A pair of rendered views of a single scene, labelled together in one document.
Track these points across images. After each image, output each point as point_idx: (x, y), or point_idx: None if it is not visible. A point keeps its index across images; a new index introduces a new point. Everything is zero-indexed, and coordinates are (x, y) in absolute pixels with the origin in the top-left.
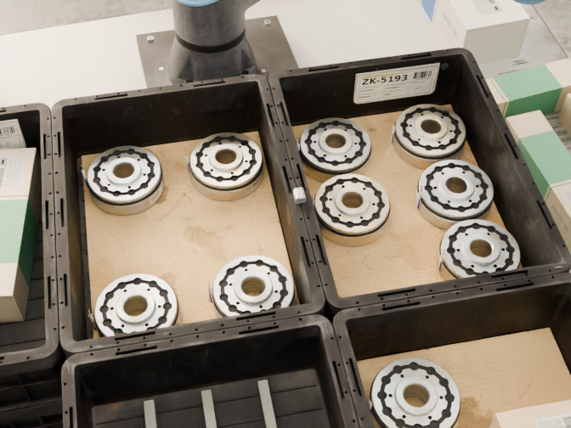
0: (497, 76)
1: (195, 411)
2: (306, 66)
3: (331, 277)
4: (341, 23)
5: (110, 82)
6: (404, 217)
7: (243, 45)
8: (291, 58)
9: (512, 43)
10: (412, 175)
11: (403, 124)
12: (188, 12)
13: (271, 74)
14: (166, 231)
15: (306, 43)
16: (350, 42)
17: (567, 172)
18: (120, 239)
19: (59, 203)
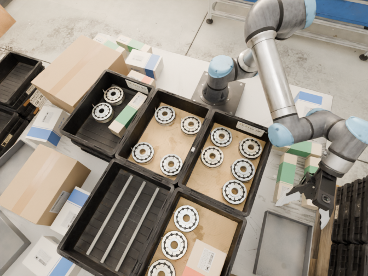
0: None
1: (139, 184)
2: (243, 102)
3: (183, 177)
4: (264, 93)
5: (190, 80)
6: (225, 167)
7: (223, 91)
8: (239, 99)
9: None
10: (237, 156)
11: (244, 141)
12: (209, 76)
13: (229, 101)
14: (166, 134)
15: (249, 95)
16: (262, 101)
17: (288, 180)
18: (154, 130)
19: (139, 117)
